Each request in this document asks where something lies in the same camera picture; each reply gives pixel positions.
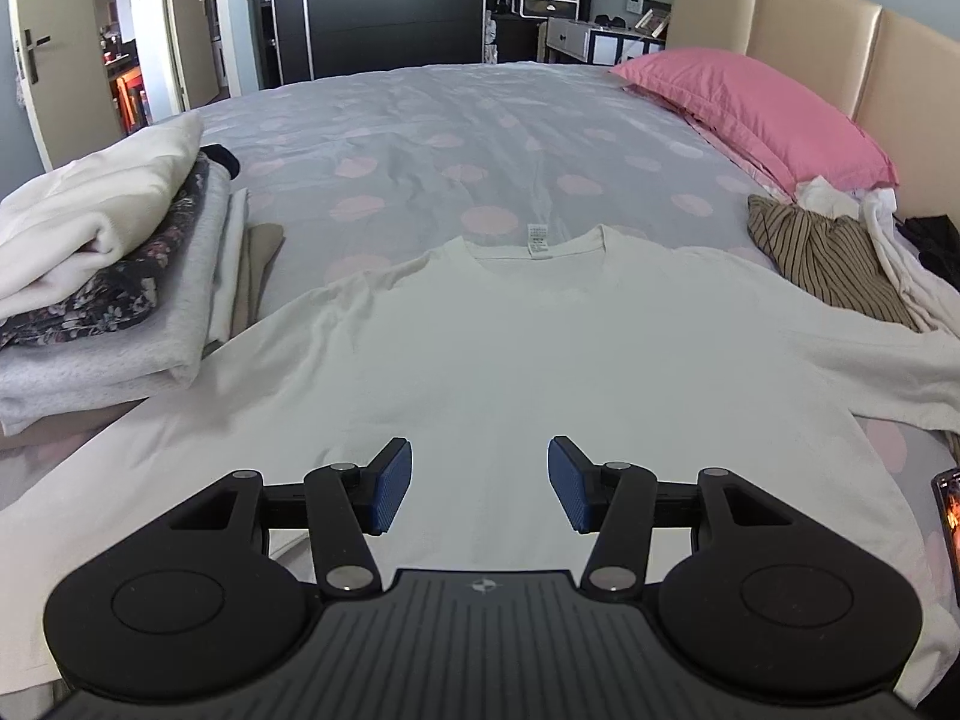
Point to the grey folded sweatshirt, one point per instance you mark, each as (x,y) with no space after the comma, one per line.
(160,353)

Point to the bedside desk with items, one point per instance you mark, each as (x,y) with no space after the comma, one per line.
(606,41)

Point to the dark floral folded garment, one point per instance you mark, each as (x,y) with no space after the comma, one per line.
(122,294)

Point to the white drawer unit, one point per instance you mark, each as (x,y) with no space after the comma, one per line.
(543,9)

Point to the cream folded sweater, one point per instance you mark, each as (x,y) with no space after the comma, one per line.
(62,227)

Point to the cream door with handle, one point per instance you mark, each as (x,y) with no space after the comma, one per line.
(63,78)

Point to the black garment by headboard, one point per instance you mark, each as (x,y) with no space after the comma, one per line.
(938,245)

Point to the pink pillow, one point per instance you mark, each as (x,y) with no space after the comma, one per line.
(776,124)

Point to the beige folded towel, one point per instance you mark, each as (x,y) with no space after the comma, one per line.
(259,249)

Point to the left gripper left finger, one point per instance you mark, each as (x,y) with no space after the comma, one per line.
(346,503)

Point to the beige padded headboard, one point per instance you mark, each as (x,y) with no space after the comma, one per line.
(898,79)

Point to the olive striped garment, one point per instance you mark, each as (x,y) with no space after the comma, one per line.
(831,258)

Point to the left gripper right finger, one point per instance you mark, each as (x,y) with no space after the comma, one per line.
(614,501)

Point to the white t-shirt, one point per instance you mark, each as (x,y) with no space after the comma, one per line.
(675,359)

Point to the black wardrobe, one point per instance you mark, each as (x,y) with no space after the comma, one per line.
(310,39)

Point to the black sock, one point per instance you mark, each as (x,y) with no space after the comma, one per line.
(221,155)

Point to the white folded cloth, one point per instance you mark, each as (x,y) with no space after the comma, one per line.
(230,302)

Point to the smartphone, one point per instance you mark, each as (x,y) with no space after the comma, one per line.
(946,489)

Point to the white crumpled garment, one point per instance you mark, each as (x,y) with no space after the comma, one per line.
(931,301)

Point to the grey pink-dotted bed cover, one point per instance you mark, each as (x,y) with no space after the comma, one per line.
(373,171)

